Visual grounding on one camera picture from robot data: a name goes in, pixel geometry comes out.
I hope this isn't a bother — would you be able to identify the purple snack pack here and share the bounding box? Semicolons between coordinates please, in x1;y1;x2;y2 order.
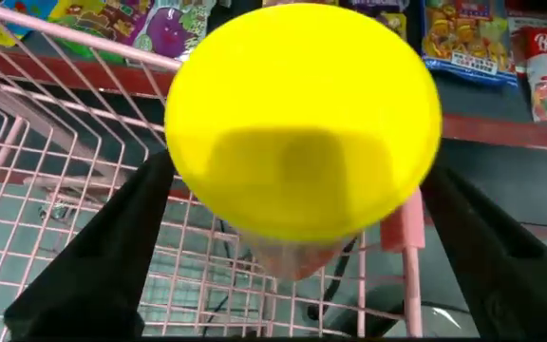
133;0;217;62

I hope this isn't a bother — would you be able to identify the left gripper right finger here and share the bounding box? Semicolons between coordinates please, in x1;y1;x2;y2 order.
419;163;547;339

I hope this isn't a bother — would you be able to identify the blue-edged orange snack pack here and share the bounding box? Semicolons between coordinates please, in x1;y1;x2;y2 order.
420;0;519;88

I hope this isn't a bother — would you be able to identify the pink shopping cart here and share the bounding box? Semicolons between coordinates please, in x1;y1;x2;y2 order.
0;0;427;339

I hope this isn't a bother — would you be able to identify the yellow-lidded clear plastic jar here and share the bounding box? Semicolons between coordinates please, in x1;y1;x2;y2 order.
163;2;443;282

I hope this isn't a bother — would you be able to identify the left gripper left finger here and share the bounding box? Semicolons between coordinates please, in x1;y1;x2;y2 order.
3;149;177;339

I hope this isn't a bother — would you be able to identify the red shop shelf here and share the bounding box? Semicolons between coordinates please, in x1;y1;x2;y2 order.
0;28;547;241

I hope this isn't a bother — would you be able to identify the green and brown snack pack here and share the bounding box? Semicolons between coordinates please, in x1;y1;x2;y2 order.
47;0;156;64

